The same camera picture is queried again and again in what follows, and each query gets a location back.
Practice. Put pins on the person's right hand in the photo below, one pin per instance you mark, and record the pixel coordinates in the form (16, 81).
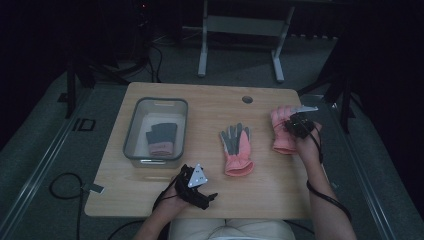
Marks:
(310, 146)

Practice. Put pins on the pink glove grey palm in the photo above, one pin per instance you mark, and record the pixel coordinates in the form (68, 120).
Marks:
(236, 150)

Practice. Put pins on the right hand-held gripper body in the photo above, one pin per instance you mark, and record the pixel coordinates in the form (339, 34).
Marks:
(301, 123)

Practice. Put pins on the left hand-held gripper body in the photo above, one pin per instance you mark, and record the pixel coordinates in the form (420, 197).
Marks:
(195, 186)

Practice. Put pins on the small grey tag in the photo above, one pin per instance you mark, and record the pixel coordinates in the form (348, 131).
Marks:
(95, 188)

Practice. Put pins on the clear grey-rimmed plastic bin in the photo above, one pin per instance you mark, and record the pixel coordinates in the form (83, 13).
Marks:
(156, 131)

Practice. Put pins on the person's beige trousers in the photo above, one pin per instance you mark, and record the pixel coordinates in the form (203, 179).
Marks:
(233, 230)

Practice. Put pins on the person's left hand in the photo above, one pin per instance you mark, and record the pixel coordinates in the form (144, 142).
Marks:
(171, 203)

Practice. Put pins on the black metal stand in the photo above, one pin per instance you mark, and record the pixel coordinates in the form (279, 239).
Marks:
(71, 90)
(343, 93)

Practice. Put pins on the white metal desk frame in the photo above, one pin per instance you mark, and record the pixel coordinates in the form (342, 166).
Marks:
(245, 25)

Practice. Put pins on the pink glove with print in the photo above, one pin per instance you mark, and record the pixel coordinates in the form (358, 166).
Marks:
(281, 140)

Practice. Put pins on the grey pink sock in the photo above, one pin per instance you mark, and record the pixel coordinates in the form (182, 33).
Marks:
(162, 135)

